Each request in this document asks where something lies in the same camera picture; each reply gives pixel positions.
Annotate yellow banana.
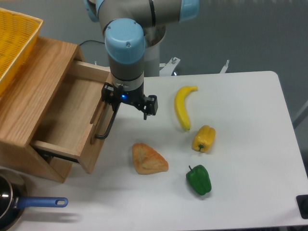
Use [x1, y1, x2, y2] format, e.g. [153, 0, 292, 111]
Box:
[174, 86, 198, 131]

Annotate wooden drawer cabinet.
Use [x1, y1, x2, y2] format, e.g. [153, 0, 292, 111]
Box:
[0, 37, 83, 183]

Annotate white metal table bracket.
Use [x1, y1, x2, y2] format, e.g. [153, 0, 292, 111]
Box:
[220, 60, 230, 74]

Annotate triangular bread pastry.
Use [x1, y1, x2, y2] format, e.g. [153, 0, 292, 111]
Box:
[132, 143, 169, 175]

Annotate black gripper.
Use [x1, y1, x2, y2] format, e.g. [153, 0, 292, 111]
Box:
[101, 82, 158, 120]

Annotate black cable on floor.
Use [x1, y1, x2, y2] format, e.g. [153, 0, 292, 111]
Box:
[78, 39, 106, 48]

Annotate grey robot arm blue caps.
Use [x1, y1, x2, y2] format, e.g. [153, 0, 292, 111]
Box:
[84, 0, 200, 117]

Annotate blue handled frying pan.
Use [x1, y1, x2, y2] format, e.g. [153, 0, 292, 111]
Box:
[0, 169, 68, 231]

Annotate green bell pepper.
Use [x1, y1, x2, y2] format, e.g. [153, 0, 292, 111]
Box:
[186, 165, 212, 196]

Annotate yellow bell pepper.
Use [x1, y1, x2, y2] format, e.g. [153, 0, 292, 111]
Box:
[192, 125, 216, 153]

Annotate yellow plastic basket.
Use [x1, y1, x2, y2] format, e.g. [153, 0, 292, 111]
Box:
[0, 8, 44, 94]

